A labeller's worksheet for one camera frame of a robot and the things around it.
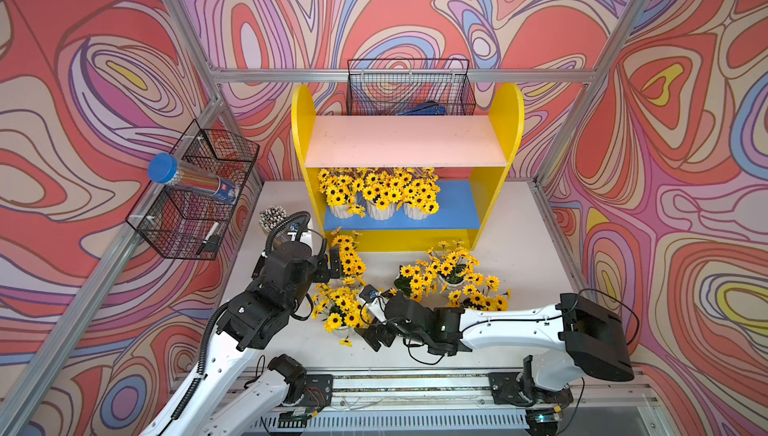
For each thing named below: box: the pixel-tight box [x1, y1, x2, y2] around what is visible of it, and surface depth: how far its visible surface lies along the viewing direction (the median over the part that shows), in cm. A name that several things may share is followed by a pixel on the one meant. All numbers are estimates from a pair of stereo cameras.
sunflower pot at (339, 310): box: [307, 283, 373, 348], surface depth 75 cm
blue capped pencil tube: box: [148, 153, 238, 203], surface depth 68 cm
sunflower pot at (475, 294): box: [446, 272, 511, 312], surface depth 78 cm
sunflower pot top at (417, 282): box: [394, 260, 438, 303], surface depth 80 cm
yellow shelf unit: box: [291, 83, 525, 251], surface depth 79 cm
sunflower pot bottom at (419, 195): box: [402, 167, 441, 221], surface depth 82 cm
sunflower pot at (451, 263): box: [426, 239, 480, 293], surface depth 84 cm
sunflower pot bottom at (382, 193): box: [362, 172, 402, 221], surface depth 82 cm
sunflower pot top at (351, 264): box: [331, 232, 367, 285], surface depth 83 cm
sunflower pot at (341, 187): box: [318, 168, 366, 219], surface depth 82 cm
